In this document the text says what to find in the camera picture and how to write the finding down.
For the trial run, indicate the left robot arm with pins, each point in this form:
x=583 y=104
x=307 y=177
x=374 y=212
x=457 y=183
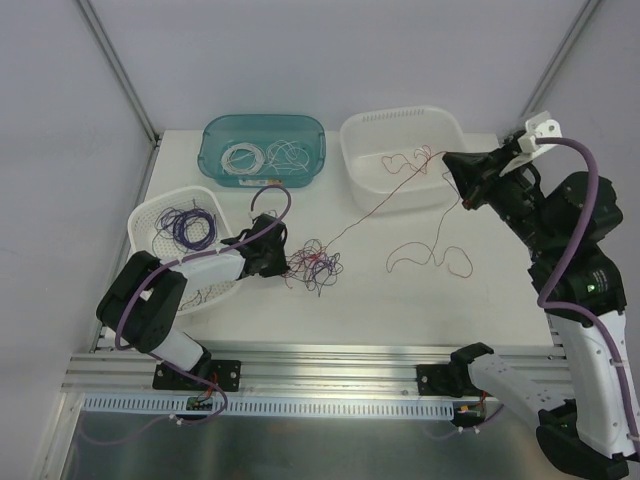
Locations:
x=142 y=303

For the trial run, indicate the white tub basket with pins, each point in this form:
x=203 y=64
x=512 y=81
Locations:
x=392 y=157

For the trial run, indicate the aluminium frame rail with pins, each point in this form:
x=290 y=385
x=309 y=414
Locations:
x=275 y=370

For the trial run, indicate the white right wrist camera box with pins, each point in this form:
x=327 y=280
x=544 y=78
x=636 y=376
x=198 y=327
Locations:
x=541 y=125

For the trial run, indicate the white perforated tray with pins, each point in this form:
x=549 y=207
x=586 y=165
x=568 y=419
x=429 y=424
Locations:
x=181 y=222

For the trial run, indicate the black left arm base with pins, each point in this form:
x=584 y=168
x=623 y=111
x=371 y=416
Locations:
x=226 y=374

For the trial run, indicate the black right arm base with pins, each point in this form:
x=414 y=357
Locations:
x=451 y=379

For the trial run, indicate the white slotted cable duct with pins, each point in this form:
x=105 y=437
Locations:
x=272 y=407

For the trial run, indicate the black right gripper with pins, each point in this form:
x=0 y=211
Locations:
x=493 y=176

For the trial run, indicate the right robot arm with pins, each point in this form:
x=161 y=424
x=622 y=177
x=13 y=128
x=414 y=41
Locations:
x=594 y=434

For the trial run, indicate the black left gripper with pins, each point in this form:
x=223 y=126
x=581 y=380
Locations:
x=267 y=247

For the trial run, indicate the teal plastic bin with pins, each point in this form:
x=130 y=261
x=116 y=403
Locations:
x=256 y=150

